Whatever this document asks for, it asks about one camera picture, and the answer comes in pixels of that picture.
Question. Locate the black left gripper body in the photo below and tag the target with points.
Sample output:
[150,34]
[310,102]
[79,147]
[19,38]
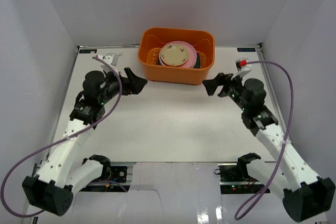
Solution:
[126,83]

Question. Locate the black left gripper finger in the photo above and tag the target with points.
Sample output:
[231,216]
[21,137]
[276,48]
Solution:
[137,84]
[129,75]

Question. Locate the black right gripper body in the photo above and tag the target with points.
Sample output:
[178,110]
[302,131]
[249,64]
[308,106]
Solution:
[235,91]

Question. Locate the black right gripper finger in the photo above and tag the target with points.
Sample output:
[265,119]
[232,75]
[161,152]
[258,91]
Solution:
[225,81]
[212,84]

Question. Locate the teal square plate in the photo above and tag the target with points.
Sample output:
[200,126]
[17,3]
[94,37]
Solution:
[201,61]

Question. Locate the pink round plate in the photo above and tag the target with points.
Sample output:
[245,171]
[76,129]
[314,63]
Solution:
[192,55]

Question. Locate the small cream patterned plate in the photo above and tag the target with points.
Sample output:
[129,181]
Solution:
[174,55]

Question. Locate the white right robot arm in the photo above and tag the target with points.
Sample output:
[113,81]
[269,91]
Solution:
[304,193]

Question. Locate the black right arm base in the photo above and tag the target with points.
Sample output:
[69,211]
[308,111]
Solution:
[232,183]

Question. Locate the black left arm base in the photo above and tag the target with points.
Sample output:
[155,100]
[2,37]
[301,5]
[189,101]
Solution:
[112,180]

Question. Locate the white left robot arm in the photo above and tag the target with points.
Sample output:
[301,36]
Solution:
[54,186]

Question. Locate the orange plastic bin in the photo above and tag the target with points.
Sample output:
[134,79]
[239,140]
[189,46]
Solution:
[155,38]

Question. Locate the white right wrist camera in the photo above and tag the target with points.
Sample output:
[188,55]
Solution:
[243,68]

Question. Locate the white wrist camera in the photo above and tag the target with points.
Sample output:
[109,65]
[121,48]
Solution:
[112,59]
[243,68]

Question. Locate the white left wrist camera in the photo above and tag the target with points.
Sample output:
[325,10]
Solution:
[112,59]

